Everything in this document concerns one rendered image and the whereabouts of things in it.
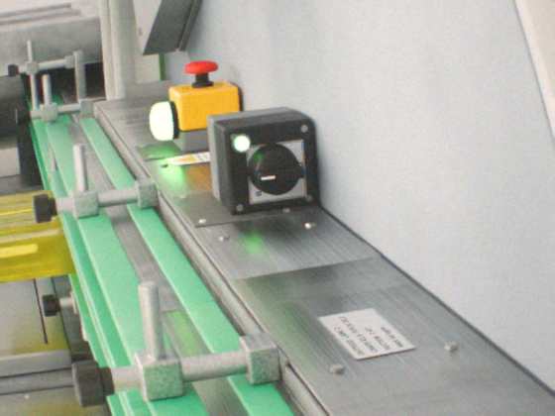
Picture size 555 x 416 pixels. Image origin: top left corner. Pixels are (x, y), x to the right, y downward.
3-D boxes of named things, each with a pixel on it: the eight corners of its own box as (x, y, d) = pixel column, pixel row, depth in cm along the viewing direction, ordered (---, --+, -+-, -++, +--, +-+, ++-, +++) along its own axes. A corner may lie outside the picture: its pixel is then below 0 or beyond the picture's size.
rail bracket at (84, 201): (157, 199, 115) (34, 217, 112) (151, 130, 113) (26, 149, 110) (164, 209, 112) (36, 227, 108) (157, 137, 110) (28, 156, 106)
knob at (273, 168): (297, 189, 101) (309, 197, 98) (249, 195, 100) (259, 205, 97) (294, 140, 100) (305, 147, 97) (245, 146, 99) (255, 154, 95)
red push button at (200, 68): (182, 89, 130) (180, 61, 130) (215, 85, 131) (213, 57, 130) (189, 94, 127) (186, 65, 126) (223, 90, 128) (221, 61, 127)
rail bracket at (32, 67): (111, 103, 236) (12, 118, 231) (105, 28, 232) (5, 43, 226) (113, 106, 232) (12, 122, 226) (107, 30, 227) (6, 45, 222)
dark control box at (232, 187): (297, 184, 109) (212, 196, 107) (291, 104, 107) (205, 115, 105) (323, 205, 102) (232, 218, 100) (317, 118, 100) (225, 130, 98)
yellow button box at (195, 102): (233, 135, 135) (172, 143, 133) (228, 74, 133) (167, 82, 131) (247, 146, 129) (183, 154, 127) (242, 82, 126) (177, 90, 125)
